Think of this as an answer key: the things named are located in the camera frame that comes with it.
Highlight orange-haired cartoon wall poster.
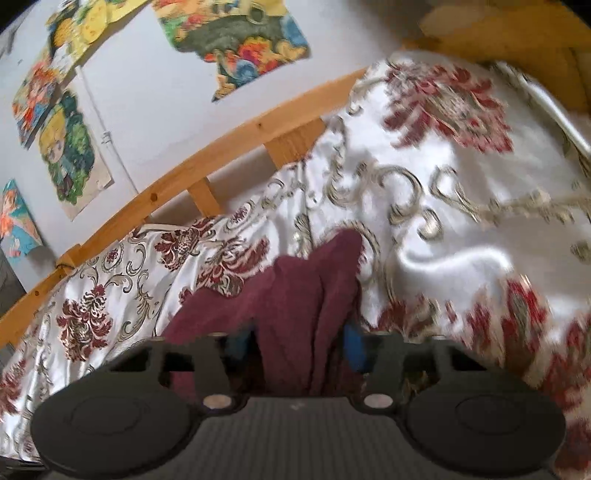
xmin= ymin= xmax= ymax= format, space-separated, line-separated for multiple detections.
xmin=11 ymin=48 xmax=63 ymax=149

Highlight blond cartoon figure wall poster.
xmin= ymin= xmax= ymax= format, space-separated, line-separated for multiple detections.
xmin=38 ymin=87 xmax=115 ymax=221

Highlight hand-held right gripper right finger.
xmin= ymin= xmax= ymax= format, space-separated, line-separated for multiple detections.
xmin=343 ymin=322 xmax=486 ymax=415

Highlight large colourful torn wall poster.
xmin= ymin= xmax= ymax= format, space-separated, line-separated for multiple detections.
xmin=151 ymin=0 xmax=311 ymax=103

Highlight maroon towel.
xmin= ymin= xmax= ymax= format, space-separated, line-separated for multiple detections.
xmin=161 ymin=229 xmax=371 ymax=403

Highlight floral white satin bedspread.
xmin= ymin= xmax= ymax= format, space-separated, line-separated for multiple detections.
xmin=0 ymin=51 xmax=591 ymax=480

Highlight yellow cartoon wall poster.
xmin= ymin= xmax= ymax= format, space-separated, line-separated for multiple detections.
xmin=45 ymin=0 xmax=151 ymax=63

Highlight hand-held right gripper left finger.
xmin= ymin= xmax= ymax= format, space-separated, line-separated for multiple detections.
xmin=108 ymin=329 xmax=254 ymax=415

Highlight orange and blue wall poster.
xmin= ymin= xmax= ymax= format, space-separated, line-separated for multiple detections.
xmin=0 ymin=179 xmax=44 ymax=256

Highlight dark grey screen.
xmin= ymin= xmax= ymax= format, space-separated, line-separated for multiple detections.
xmin=0 ymin=249 xmax=27 ymax=325

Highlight white wall cable duct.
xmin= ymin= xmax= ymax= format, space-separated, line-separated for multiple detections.
xmin=75 ymin=66 xmax=140 ymax=195

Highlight light wooden boards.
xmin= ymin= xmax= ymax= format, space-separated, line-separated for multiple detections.
xmin=406 ymin=0 xmax=591 ymax=112

